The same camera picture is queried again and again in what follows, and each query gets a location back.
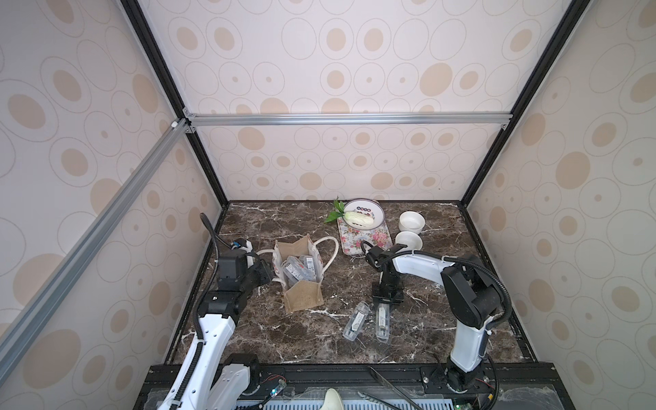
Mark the white ceramic cup front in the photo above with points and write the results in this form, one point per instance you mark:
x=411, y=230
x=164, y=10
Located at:
x=411, y=240

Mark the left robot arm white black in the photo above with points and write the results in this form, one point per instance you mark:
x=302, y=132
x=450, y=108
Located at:
x=200, y=383

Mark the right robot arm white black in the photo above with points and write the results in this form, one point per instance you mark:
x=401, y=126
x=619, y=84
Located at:
x=477, y=299

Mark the black base frame front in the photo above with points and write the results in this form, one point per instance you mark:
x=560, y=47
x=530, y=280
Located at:
x=533, y=385

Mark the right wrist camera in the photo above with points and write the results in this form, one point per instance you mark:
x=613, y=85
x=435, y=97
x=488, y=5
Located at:
x=376, y=257

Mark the round patterned bowl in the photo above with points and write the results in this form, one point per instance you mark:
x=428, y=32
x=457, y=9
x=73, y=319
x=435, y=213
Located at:
x=377, y=210

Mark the aluminium rail back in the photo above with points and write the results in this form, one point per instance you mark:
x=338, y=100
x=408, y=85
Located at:
x=361, y=119

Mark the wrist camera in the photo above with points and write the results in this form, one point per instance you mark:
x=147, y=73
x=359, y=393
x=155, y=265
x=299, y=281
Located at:
x=234, y=264
x=376, y=257

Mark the floral square plate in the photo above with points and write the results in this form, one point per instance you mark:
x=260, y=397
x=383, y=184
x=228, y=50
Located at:
x=351, y=238

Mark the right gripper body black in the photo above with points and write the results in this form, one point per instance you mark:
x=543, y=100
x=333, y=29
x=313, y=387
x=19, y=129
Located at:
x=388, y=295

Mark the clear compass case red blue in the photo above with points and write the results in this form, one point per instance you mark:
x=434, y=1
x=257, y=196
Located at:
x=308, y=262

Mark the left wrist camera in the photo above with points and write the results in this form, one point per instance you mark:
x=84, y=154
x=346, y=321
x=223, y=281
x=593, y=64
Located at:
x=234, y=264

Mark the aluminium rail left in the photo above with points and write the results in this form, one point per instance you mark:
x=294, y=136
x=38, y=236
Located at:
x=35, y=316

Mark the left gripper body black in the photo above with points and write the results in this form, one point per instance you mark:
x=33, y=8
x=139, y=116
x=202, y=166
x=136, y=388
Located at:
x=261, y=272

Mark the aluminium rail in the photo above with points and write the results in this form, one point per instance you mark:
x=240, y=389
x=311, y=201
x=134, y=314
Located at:
x=35, y=316
x=361, y=119

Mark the clear compass case bottom slanted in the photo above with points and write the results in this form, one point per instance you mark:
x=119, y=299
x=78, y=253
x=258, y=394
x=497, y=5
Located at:
x=383, y=323

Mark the white ceramic cup rear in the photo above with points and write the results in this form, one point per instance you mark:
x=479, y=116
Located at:
x=411, y=221

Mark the white ceramic cup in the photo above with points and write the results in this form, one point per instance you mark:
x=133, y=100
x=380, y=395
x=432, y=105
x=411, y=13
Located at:
x=411, y=221
x=411, y=240

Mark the white vegetable with green leaves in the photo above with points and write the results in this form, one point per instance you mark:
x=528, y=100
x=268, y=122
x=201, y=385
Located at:
x=360, y=218

